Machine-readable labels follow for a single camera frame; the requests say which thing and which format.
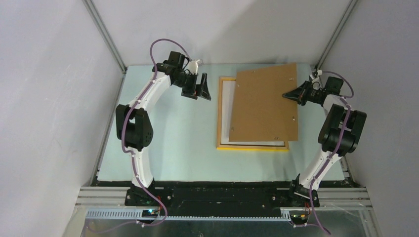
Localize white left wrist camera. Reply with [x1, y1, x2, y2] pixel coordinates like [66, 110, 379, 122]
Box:
[184, 59, 203, 75]

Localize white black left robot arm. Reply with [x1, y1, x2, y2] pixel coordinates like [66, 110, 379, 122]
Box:
[115, 51, 211, 206]

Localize aluminium corner post left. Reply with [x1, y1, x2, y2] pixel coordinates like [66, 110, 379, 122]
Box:
[82, 0, 127, 74]

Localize yellow wooden picture frame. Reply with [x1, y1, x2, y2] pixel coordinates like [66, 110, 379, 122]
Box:
[216, 77, 290, 152]

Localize aluminium corner post right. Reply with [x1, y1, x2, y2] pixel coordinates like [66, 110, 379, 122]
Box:
[314, 0, 359, 69]

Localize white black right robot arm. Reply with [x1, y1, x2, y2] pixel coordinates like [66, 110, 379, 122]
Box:
[282, 77, 367, 206]

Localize brown cardboard backing board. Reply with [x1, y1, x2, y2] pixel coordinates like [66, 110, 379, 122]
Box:
[229, 63, 298, 142]

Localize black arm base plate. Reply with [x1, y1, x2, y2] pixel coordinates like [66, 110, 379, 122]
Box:
[125, 181, 310, 218]

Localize aluminium corner post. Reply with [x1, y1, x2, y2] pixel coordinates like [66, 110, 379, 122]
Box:
[82, 0, 127, 74]
[314, 0, 359, 69]

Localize grey slotted cable duct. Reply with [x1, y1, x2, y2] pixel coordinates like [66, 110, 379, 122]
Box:
[85, 208, 291, 222]

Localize aluminium front rail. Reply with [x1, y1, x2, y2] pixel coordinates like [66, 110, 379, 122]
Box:
[76, 187, 372, 215]

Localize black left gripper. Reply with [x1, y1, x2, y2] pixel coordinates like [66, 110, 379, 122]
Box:
[172, 72, 210, 101]

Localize mountain landscape photo print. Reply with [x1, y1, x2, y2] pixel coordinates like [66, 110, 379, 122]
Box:
[221, 80, 286, 147]

